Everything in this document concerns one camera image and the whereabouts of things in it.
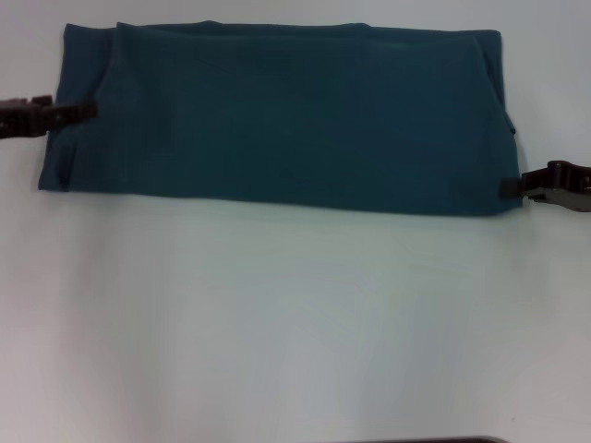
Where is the teal T-shirt with FREE print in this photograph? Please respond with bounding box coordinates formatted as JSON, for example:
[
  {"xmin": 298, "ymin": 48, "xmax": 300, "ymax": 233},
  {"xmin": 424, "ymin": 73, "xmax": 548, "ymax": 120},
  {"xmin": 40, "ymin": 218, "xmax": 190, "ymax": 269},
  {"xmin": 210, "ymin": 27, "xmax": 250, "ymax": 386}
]
[{"xmin": 37, "ymin": 19, "xmax": 530, "ymax": 219}]

